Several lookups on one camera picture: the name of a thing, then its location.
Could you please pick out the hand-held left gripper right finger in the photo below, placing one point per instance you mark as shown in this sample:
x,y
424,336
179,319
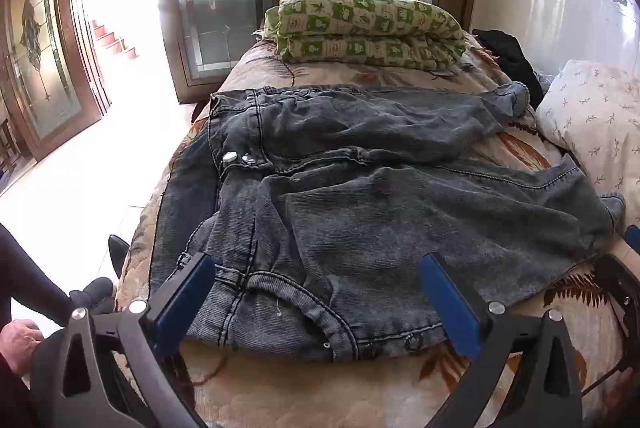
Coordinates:
x,y
450,308

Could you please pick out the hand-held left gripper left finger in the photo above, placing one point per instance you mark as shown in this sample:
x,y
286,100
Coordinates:
x,y
186,298

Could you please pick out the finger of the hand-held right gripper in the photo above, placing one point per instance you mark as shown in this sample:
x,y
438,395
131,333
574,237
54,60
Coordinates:
x,y
634,239
620,288

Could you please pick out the grey denim pants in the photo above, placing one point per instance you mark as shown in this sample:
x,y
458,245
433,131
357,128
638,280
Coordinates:
x,y
350,218

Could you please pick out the person's left hand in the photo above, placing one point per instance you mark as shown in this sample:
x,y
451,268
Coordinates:
x,y
20,343

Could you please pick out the black shoe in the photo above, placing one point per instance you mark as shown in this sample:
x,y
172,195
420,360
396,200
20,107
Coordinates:
x,y
119,253
95,290

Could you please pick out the white leaf print pillow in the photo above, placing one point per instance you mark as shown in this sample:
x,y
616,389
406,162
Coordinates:
x,y
595,122

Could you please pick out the beige leaf print blanket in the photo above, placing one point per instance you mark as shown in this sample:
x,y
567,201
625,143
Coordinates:
x,y
310,393

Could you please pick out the person's leg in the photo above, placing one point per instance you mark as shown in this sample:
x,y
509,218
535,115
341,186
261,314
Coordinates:
x,y
30,278

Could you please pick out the black cloth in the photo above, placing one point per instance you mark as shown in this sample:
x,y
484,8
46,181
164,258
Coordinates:
x,y
510,52

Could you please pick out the red outdoor stairs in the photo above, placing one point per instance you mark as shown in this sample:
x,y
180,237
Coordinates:
x,y
112,40

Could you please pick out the wooden stained glass door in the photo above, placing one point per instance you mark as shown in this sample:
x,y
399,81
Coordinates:
x,y
40,72

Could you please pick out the green checked folded quilt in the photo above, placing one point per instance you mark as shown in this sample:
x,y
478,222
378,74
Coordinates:
x,y
360,32

